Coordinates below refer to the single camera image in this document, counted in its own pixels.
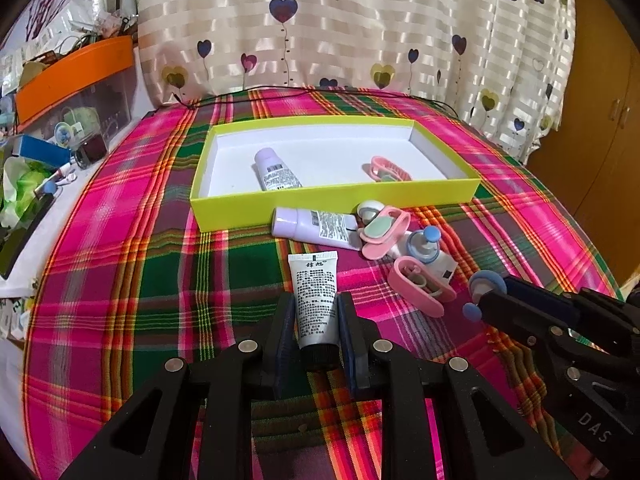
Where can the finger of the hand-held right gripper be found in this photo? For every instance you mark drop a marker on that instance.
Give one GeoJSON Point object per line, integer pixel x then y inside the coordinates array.
{"type": "Point", "coordinates": [510, 315]}
{"type": "Point", "coordinates": [545, 302]}

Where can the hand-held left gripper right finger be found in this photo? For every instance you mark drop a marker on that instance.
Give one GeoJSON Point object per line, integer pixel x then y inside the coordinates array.
{"type": "Point", "coordinates": [347, 350]}

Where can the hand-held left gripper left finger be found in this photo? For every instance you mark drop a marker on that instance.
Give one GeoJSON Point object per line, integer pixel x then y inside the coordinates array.
{"type": "Point", "coordinates": [286, 345]}

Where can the blue knob gadget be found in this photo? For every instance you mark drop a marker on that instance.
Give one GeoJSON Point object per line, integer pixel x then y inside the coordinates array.
{"type": "Point", "coordinates": [482, 284]}

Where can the white tube black cap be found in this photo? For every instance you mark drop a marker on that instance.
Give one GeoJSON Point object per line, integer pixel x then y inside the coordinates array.
{"type": "Point", "coordinates": [315, 300]}

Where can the white and blue gadget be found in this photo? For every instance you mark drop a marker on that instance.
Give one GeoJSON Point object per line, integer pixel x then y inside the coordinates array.
{"type": "Point", "coordinates": [422, 250]}

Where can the lilac tube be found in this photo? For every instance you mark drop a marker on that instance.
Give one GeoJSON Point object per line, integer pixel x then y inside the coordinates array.
{"type": "Point", "coordinates": [310, 224]}
{"type": "Point", "coordinates": [275, 170]}

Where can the pink clip green oval pad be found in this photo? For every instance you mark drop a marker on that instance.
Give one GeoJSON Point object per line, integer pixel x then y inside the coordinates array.
{"type": "Point", "coordinates": [382, 227]}

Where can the white round gadget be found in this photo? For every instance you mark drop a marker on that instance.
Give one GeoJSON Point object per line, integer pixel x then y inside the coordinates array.
{"type": "Point", "coordinates": [367, 206]}

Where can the yellow-green cardboard box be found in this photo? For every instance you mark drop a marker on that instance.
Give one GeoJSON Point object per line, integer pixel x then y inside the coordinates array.
{"type": "Point", "coordinates": [325, 200]}

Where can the plaid tablecloth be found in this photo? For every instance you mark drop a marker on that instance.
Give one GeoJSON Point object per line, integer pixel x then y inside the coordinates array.
{"type": "Point", "coordinates": [150, 260]}

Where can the wooden wardrobe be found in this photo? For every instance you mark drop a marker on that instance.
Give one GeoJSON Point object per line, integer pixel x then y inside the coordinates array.
{"type": "Point", "coordinates": [600, 135]}

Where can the dark red jar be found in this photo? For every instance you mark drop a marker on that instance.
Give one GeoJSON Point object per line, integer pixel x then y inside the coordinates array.
{"type": "Point", "coordinates": [92, 150]}

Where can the small white tube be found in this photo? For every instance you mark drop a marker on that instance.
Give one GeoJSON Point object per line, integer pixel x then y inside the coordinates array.
{"type": "Point", "coordinates": [65, 175]}

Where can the black flat case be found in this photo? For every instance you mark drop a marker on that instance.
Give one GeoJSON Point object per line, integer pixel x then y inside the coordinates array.
{"type": "Point", "coordinates": [25, 240]}

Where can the green tissue pack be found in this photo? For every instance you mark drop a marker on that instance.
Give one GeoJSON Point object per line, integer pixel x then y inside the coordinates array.
{"type": "Point", "coordinates": [25, 185]}

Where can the blue box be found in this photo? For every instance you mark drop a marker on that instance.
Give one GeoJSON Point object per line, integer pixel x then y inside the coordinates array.
{"type": "Point", "coordinates": [40, 149]}

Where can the striped curtain with hearts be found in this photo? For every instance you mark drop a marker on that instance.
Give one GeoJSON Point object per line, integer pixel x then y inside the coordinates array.
{"type": "Point", "coordinates": [350, 35]}

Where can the orange-lidded storage box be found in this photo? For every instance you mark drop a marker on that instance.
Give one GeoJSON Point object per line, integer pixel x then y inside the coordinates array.
{"type": "Point", "coordinates": [70, 72]}

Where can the pile of assorted clutter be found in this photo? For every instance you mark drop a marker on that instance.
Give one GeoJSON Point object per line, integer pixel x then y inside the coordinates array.
{"type": "Point", "coordinates": [90, 30]}

